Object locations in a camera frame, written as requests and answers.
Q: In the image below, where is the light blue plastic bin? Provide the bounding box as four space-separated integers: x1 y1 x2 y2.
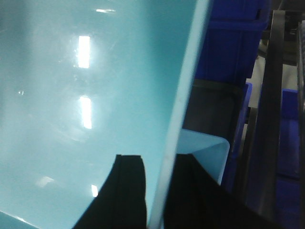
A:
0 0 231 229

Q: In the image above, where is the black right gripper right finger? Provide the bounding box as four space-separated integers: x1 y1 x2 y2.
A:
163 154 280 229

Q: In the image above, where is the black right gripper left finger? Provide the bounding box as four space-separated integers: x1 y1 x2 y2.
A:
73 155 147 229

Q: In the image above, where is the dark blue bin stack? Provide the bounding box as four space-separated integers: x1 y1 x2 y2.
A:
195 0 271 86

